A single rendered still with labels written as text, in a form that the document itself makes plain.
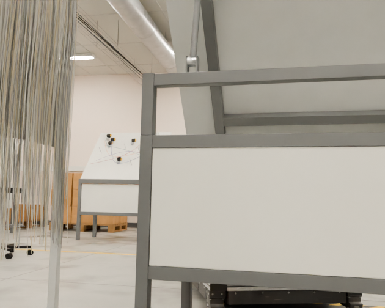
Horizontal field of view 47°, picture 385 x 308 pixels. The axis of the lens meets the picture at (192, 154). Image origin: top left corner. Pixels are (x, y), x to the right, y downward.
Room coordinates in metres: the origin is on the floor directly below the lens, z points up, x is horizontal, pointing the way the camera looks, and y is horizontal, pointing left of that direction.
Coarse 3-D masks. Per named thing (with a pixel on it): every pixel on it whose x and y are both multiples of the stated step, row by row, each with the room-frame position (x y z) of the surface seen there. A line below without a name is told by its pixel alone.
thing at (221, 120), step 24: (216, 48) 1.64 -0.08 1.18; (216, 96) 1.75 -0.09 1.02; (216, 120) 1.82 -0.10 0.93; (240, 120) 1.80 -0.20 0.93; (264, 120) 1.78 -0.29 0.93; (288, 120) 1.76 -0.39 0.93; (312, 120) 1.74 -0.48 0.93; (336, 120) 1.72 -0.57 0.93; (360, 120) 1.70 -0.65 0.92; (384, 120) 1.68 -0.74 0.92
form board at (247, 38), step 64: (192, 0) 1.57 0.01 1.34; (256, 0) 1.53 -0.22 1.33; (320, 0) 1.49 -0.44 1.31; (384, 0) 1.45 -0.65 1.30; (256, 64) 1.68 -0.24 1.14; (320, 64) 1.63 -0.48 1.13; (192, 128) 1.92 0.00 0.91; (256, 128) 1.86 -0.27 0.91; (320, 128) 1.80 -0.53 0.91; (384, 128) 1.74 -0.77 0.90
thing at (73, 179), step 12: (72, 180) 7.96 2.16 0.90; (72, 192) 7.99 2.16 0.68; (72, 204) 7.96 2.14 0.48; (72, 216) 7.94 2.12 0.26; (84, 216) 7.91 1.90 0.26; (108, 216) 7.83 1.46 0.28; (120, 216) 8.21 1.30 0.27; (84, 228) 7.94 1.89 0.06; (108, 228) 7.82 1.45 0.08; (120, 228) 8.20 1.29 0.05
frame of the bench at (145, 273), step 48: (144, 144) 1.36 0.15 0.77; (192, 144) 1.33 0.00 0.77; (240, 144) 1.29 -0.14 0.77; (288, 144) 1.26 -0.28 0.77; (336, 144) 1.23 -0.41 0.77; (384, 144) 1.20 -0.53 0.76; (144, 192) 1.36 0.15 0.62; (144, 240) 1.36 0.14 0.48; (144, 288) 1.36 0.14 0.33; (336, 288) 1.23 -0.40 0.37; (384, 288) 1.20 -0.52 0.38
